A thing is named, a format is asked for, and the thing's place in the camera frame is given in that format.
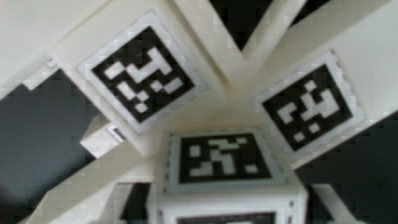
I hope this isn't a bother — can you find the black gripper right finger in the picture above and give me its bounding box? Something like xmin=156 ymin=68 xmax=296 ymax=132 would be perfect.
xmin=303 ymin=184 xmax=367 ymax=224

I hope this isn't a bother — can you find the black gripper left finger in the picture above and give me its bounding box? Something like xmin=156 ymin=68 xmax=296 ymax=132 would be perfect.
xmin=86 ymin=181 xmax=156 ymax=224

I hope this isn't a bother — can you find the white chair leg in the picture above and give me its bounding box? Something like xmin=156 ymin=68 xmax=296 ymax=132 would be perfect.
xmin=147 ymin=128 xmax=307 ymax=224

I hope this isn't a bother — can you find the white chair back piece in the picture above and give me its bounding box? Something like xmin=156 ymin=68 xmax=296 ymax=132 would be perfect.
xmin=0 ymin=0 xmax=398 ymax=224

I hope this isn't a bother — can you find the white chair seat plate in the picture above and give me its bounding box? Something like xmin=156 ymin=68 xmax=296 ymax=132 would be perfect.
xmin=79 ymin=115 xmax=125 ymax=158

